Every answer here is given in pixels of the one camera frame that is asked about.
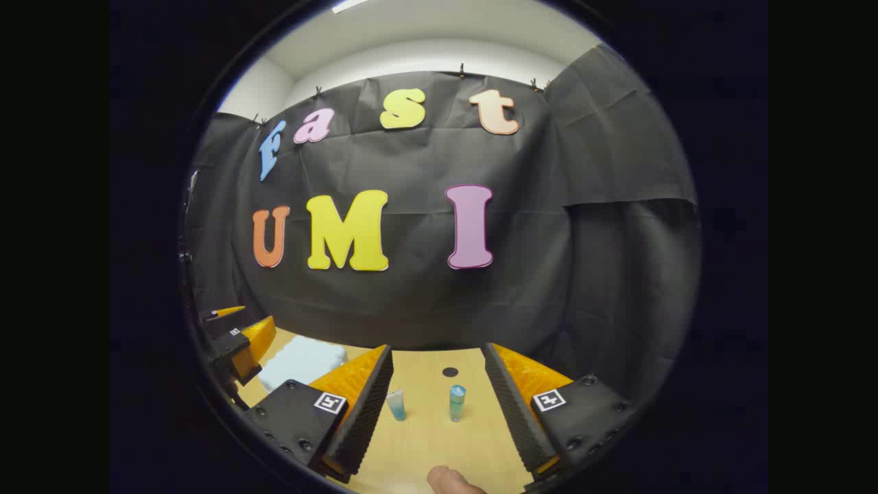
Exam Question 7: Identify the black backdrop cloth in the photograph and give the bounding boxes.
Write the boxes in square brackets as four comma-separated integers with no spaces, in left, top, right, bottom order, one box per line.
[184,43,702,412]

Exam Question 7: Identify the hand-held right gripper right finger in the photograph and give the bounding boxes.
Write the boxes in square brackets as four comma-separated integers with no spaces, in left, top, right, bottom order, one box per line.
[483,342,637,484]

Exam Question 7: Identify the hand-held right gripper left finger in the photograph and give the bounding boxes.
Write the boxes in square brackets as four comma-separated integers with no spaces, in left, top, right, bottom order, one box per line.
[245,344,395,484]

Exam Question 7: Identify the light blue suitcase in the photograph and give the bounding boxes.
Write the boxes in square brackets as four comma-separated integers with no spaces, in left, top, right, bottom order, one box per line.
[258,336,348,393]

